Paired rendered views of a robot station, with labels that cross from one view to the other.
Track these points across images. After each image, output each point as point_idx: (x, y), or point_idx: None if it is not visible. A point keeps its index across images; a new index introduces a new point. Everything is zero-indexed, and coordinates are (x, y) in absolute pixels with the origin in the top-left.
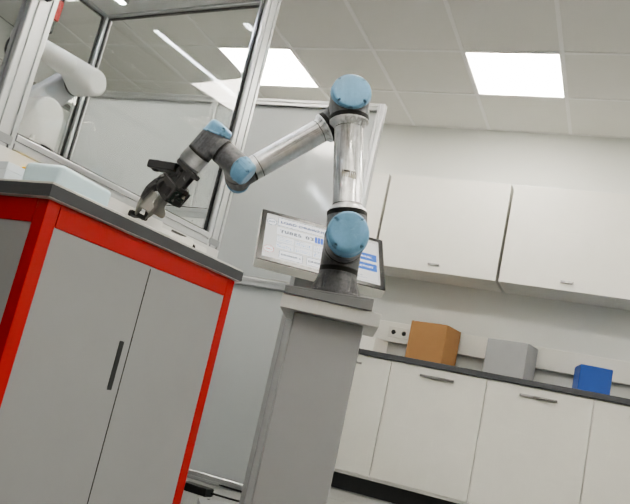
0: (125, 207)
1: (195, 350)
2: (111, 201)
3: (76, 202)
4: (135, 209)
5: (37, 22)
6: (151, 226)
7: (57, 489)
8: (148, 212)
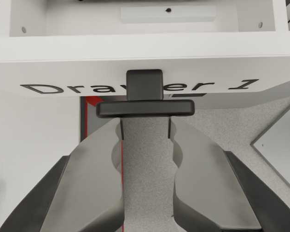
0: (104, 65)
1: None
2: (22, 68)
3: None
4: (163, 60)
5: None
6: (263, 70)
7: None
8: (171, 135)
